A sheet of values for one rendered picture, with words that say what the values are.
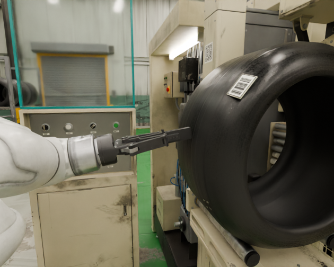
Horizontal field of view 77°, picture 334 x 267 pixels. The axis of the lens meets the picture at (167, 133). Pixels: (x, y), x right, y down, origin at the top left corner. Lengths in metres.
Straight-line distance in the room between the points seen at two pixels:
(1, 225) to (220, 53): 0.95
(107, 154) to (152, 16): 10.06
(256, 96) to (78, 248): 1.22
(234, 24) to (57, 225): 1.29
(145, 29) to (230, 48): 9.39
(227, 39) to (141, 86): 9.01
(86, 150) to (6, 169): 0.20
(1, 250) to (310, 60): 0.96
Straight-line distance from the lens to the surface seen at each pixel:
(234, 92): 0.49
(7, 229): 0.88
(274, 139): 1.23
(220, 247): 0.77
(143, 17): 10.41
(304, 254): 0.94
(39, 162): 0.38
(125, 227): 1.36
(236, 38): 0.96
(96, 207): 1.29
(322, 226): 0.75
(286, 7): 1.04
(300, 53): 0.60
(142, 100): 9.77
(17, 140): 0.35
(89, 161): 0.50
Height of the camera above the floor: 1.33
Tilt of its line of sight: 10 degrees down
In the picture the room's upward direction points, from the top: straight up
